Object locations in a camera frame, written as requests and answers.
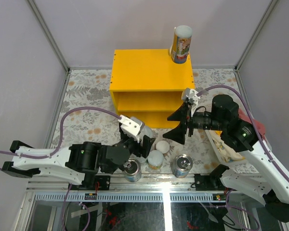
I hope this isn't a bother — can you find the lidded can yellow label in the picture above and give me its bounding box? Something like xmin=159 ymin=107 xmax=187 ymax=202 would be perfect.
xmin=147 ymin=150 xmax=164 ymax=169

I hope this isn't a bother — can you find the left silver pull-tab can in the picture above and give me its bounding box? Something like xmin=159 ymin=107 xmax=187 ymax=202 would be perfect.
xmin=122 ymin=158 xmax=142 ymax=182

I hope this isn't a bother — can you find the white plastic basket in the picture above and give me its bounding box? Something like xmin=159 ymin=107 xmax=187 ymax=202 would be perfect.
xmin=202 ymin=97 xmax=272 ymax=164

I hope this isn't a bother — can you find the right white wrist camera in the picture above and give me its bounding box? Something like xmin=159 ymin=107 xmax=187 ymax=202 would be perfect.
xmin=181 ymin=88 xmax=200 ymax=115

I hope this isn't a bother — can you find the right silver pull-tab can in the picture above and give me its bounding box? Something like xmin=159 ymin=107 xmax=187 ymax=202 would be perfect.
xmin=171 ymin=154 xmax=193 ymax=178

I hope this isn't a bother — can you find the aluminium front rail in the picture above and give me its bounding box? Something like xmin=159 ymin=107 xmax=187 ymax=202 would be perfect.
xmin=26 ymin=172 xmax=285 ymax=193

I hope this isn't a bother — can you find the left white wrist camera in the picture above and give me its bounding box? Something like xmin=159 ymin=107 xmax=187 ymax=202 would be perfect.
xmin=118 ymin=115 xmax=144 ymax=143

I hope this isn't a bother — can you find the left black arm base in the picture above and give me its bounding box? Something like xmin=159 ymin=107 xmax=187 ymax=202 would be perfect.
xmin=79 ymin=175 xmax=110 ymax=191

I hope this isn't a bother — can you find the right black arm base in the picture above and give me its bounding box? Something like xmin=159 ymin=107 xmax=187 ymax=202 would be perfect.
xmin=194 ymin=164 xmax=230 ymax=191

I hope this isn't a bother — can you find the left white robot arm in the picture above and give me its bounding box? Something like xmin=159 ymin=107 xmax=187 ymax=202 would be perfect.
xmin=1 ymin=126 xmax=155 ymax=190

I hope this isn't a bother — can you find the silver pull-tab can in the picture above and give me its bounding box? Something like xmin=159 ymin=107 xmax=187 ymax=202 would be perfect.
xmin=122 ymin=158 xmax=142 ymax=182
xmin=171 ymin=154 xmax=193 ymax=178

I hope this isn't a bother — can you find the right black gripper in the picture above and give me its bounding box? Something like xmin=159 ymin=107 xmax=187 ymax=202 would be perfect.
xmin=162 ymin=101 xmax=226 ymax=144

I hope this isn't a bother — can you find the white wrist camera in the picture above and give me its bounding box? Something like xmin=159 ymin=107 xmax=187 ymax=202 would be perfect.
xmin=181 ymin=88 xmax=200 ymax=115
xmin=118 ymin=115 xmax=144 ymax=143

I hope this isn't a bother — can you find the tall can with plastic lid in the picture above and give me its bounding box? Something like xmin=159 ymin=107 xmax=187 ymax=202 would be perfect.
xmin=169 ymin=25 xmax=192 ymax=64

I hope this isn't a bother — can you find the pink cloth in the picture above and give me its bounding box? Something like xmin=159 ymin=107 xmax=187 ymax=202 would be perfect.
xmin=238 ymin=108 xmax=267 ymax=147

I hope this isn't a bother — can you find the patterned white cloth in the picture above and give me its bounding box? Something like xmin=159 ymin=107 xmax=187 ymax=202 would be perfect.
xmin=207 ymin=130 xmax=245 ymax=163

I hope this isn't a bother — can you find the lidded can white lid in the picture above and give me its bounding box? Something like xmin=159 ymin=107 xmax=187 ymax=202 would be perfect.
xmin=156 ymin=141 xmax=170 ymax=156

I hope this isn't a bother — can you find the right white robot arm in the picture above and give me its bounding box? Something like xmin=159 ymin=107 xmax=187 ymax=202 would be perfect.
xmin=163 ymin=94 xmax=289 ymax=223

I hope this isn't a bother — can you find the yellow wooden shelf cabinet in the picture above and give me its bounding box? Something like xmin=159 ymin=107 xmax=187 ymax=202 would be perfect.
xmin=109 ymin=49 xmax=195 ymax=128

